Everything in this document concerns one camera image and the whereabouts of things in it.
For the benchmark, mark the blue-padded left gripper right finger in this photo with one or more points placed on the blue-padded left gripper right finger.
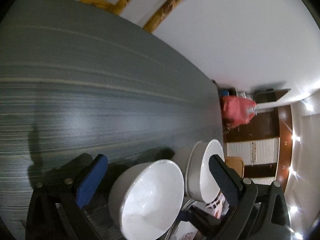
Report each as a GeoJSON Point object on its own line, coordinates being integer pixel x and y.
{"type": "Point", "coordinates": [257, 211]}

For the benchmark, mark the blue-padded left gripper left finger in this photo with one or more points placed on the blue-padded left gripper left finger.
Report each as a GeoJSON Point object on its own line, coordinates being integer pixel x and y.
{"type": "Point", "coordinates": [56, 210]}

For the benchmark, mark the white bowl with floral outside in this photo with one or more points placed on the white bowl with floral outside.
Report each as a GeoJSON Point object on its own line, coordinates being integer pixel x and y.
{"type": "Point", "coordinates": [199, 182]}

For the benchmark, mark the large white bowl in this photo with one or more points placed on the large white bowl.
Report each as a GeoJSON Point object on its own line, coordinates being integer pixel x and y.
{"type": "Point", "coordinates": [145, 200]}

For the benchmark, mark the dark wooden cabinet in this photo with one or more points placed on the dark wooden cabinet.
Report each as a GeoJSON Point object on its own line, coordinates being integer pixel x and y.
{"type": "Point", "coordinates": [264, 144]}

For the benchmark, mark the red plastic bag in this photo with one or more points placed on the red plastic bag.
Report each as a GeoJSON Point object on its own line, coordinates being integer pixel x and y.
{"type": "Point", "coordinates": [237, 111]}

